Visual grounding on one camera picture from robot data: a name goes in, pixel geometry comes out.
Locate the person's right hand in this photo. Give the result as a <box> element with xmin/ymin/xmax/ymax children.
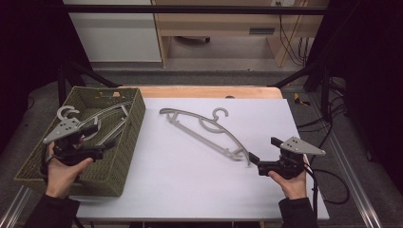
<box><xmin>268</xmin><ymin>171</ymin><xmax>308</xmax><ymax>200</ymax></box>

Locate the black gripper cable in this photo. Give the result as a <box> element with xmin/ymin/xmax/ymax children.
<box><xmin>302</xmin><ymin>162</ymin><xmax>351</xmax><ymax>222</ymax></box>

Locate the black curtain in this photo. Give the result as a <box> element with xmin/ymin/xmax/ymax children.
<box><xmin>305</xmin><ymin>0</ymin><xmax>403</xmax><ymax>188</ymax></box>
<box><xmin>0</xmin><ymin>0</ymin><xmax>94</xmax><ymax>156</ymax></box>

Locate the yellow black tool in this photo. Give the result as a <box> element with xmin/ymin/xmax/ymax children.
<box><xmin>293</xmin><ymin>92</ymin><xmax>312</xmax><ymax>107</ymax></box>

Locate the grey plastic clothes hanger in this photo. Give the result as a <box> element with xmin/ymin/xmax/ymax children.
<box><xmin>159</xmin><ymin>106</ymin><xmax>252</xmax><ymax>166</ymax></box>
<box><xmin>80</xmin><ymin>105</ymin><xmax>130</xmax><ymax>146</ymax></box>
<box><xmin>77</xmin><ymin>102</ymin><xmax>133</xmax><ymax>127</ymax></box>
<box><xmin>56</xmin><ymin>104</ymin><xmax>133</xmax><ymax>127</ymax></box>

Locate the white table mat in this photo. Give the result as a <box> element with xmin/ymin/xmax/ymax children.
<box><xmin>75</xmin><ymin>97</ymin><xmax>331</xmax><ymax>221</ymax></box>

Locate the black metal crossbar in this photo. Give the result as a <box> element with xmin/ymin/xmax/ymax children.
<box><xmin>60</xmin><ymin>4</ymin><xmax>329</xmax><ymax>15</ymax></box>

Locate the aluminium rail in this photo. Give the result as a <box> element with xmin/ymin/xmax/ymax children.
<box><xmin>308</xmin><ymin>91</ymin><xmax>385</xmax><ymax>228</ymax></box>
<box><xmin>0</xmin><ymin>184</ymin><xmax>32</xmax><ymax>228</ymax></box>

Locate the white cabinet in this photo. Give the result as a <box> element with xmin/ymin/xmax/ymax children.
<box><xmin>62</xmin><ymin>0</ymin><xmax>163</xmax><ymax>64</ymax></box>

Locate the beige wooden desk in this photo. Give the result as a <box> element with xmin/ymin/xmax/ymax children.
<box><xmin>151</xmin><ymin>0</ymin><xmax>331</xmax><ymax>68</ymax></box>

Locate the black floor cable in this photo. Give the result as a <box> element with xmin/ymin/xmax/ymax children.
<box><xmin>297</xmin><ymin>104</ymin><xmax>348</xmax><ymax>134</ymax></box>

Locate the white power strip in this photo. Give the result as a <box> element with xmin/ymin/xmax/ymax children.
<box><xmin>270</xmin><ymin>0</ymin><xmax>297</xmax><ymax>8</ymax></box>

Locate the black desk cable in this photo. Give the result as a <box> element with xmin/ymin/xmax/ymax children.
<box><xmin>297</xmin><ymin>37</ymin><xmax>313</xmax><ymax>66</ymax></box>
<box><xmin>278</xmin><ymin>14</ymin><xmax>305</xmax><ymax>66</ymax></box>

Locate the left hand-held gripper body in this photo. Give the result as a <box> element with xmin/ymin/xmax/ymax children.
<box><xmin>42</xmin><ymin>117</ymin><xmax>107</xmax><ymax>167</ymax></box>

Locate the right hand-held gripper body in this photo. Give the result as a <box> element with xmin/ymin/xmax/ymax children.
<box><xmin>257</xmin><ymin>136</ymin><xmax>326</xmax><ymax>180</ymax></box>

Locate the green woven basket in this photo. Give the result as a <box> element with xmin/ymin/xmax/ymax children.
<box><xmin>13</xmin><ymin>85</ymin><xmax>147</xmax><ymax>198</ymax></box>

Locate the person's left hand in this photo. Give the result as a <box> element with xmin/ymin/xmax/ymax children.
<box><xmin>45</xmin><ymin>142</ymin><xmax>95</xmax><ymax>200</ymax></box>

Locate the black metal stand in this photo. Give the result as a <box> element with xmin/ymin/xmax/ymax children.
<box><xmin>57</xmin><ymin>60</ymin><xmax>123</xmax><ymax>107</ymax></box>
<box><xmin>269</xmin><ymin>61</ymin><xmax>333</xmax><ymax>123</ymax></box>

